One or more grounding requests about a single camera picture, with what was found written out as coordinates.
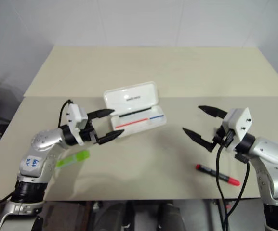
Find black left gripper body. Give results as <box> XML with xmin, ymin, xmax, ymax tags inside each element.
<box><xmin>79</xmin><ymin>118</ymin><xmax>100</xmax><ymax>145</ymax></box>

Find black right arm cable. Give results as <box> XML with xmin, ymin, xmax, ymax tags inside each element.
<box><xmin>215</xmin><ymin>134</ymin><xmax>251</xmax><ymax>231</ymax></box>

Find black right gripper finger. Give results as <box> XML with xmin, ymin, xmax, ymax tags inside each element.
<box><xmin>198</xmin><ymin>105</ymin><xmax>228</xmax><ymax>119</ymax></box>
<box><xmin>182</xmin><ymin>128</ymin><xmax>220</xmax><ymax>153</ymax></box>

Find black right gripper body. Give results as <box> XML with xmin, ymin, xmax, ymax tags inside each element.
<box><xmin>214</xmin><ymin>125</ymin><xmax>236</xmax><ymax>148</ymax></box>

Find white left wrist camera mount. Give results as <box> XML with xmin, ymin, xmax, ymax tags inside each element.
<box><xmin>66</xmin><ymin>103</ymin><xmax>89</xmax><ymax>146</ymax></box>

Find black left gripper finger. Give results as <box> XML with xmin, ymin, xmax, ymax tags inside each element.
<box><xmin>87</xmin><ymin>109</ymin><xmax>116</xmax><ymax>126</ymax></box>
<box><xmin>96</xmin><ymin>129</ymin><xmax>125</xmax><ymax>146</ymax></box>

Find green plastic tube package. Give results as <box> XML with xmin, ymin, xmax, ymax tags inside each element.
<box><xmin>55</xmin><ymin>149</ymin><xmax>91</xmax><ymax>169</ymax></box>

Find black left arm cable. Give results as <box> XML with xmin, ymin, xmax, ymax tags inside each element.
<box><xmin>57</xmin><ymin>99</ymin><xmax>72</xmax><ymax>128</ymax></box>

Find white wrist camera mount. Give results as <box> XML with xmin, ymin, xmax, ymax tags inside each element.
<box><xmin>66</xmin><ymin>103</ymin><xmax>89</xmax><ymax>146</ymax></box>
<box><xmin>222</xmin><ymin>107</ymin><xmax>252</xmax><ymax>151</ymax></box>

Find white plastic pencil case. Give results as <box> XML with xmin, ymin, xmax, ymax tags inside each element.
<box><xmin>103</xmin><ymin>81</ymin><xmax>167</xmax><ymax>138</ymax></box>

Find black marker with red cap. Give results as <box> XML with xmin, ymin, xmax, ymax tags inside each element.
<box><xmin>195</xmin><ymin>164</ymin><xmax>240</xmax><ymax>186</ymax></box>

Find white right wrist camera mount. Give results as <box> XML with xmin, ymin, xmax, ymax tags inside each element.
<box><xmin>222</xmin><ymin>107</ymin><xmax>252</xmax><ymax>151</ymax></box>

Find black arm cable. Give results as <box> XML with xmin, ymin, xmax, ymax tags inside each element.
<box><xmin>57</xmin><ymin>99</ymin><xmax>72</xmax><ymax>128</ymax></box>
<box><xmin>215</xmin><ymin>134</ymin><xmax>251</xmax><ymax>231</ymax></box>

